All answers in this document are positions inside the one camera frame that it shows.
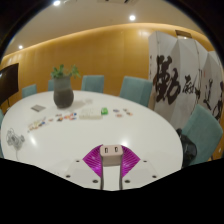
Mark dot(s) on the small white charger block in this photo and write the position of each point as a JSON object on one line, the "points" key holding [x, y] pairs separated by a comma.
{"points": [[111, 158]]}

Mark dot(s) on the colourful small cards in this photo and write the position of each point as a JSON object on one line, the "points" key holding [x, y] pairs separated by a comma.
{"points": [[66, 117], [36, 124], [121, 112]]}

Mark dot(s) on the potted plant in grey pot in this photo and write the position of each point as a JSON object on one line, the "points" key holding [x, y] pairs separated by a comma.
{"points": [[63, 95]]}

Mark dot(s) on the round ceiling lights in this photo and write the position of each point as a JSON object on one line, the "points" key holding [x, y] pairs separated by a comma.
{"points": [[132, 17]]}

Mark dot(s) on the dark wall sign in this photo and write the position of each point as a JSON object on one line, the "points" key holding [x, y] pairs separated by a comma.
{"points": [[183, 33]]}

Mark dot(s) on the small green object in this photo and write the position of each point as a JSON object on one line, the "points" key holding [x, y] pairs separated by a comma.
{"points": [[104, 111]]}

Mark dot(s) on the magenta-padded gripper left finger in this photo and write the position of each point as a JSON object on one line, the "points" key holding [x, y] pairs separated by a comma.
{"points": [[93, 161]]}

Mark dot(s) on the grey booklet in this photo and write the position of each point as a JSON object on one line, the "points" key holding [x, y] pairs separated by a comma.
{"points": [[38, 108]]}

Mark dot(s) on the black wall screen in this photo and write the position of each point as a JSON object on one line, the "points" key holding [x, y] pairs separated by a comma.
{"points": [[8, 83]]}

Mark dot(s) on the white calligraphy folding screen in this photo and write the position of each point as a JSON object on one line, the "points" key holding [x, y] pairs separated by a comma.
{"points": [[180, 76]]}

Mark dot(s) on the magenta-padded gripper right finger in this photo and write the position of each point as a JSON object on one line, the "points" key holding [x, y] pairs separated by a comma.
{"points": [[130, 161]]}

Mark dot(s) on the white flat box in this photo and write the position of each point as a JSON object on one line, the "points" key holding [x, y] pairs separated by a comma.
{"points": [[90, 114]]}

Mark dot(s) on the black bag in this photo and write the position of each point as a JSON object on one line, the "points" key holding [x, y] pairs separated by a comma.
{"points": [[187, 148]]}

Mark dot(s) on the large teal chair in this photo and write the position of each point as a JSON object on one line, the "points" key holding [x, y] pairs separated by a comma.
{"points": [[201, 133]]}

